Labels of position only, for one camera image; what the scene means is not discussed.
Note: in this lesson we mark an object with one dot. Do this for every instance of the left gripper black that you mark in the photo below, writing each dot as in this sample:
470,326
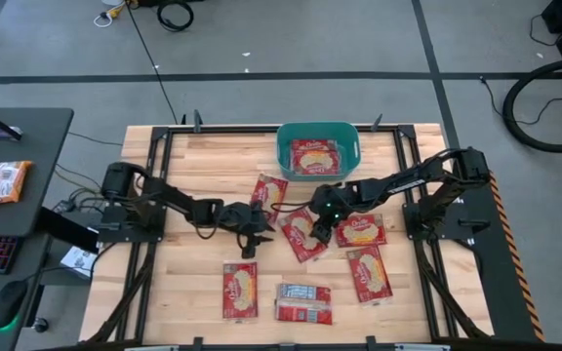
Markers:
247,217

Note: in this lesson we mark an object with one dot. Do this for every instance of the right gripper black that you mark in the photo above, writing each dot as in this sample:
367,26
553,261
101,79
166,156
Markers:
332,202

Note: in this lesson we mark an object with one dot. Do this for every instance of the red popcorn bag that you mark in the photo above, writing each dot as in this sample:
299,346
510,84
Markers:
315,162
267,195
300,239
240,290
361,231
312,144
304,304
370,275

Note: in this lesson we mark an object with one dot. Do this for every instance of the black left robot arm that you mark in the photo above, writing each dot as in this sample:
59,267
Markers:
173,200

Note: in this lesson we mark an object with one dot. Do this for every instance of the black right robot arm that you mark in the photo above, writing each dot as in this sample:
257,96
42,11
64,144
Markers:
398,185

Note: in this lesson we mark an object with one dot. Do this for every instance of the pale orange popcorn packet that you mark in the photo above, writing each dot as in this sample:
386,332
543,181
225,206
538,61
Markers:
5,183

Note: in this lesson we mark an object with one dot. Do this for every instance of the teal plastic basket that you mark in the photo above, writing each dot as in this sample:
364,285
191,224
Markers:
283,161

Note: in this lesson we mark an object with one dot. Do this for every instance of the black platform hazard stripe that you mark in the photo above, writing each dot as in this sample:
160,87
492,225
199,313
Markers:
495,273

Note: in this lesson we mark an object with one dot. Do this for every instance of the white printed booklet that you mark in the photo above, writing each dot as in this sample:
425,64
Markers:
78,261

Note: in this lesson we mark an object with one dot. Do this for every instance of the black rectangular case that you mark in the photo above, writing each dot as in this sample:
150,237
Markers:
66,229

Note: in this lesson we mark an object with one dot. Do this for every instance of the black caster wheel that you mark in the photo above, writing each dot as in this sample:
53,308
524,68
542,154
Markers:
40,324

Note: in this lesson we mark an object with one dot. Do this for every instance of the black desk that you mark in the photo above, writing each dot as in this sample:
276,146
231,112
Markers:
27,195

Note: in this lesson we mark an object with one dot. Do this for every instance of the black mouse green light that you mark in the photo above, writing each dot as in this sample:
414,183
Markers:
8,302

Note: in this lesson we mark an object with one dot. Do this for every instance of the black aluminium table frame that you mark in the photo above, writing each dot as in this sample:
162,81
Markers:
237,129

